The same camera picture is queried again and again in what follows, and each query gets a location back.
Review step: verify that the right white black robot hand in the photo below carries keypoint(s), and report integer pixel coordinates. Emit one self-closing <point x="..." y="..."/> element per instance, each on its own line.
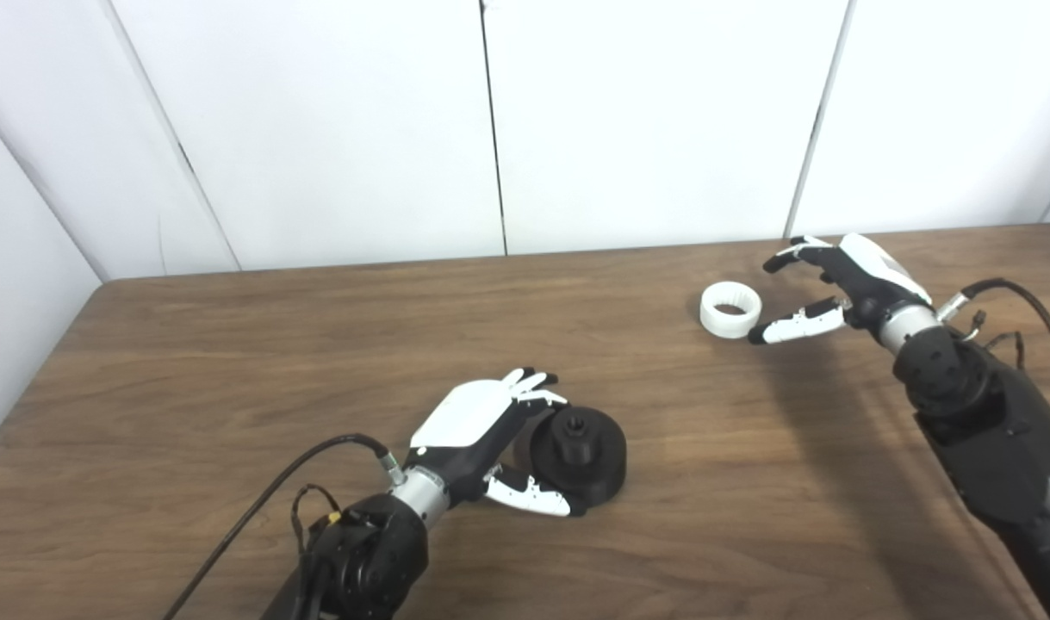
<point x="860" y="275"/>

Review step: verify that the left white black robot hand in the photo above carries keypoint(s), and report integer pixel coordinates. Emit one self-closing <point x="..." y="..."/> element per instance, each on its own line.
<point x="469" y="422"/>

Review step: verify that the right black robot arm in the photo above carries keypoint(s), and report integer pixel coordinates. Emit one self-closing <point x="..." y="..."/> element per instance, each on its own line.
<point x="998" y="430"/>

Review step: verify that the round black plastic part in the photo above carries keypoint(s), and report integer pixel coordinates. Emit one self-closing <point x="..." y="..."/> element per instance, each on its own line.
<point x="580" y="456"/>

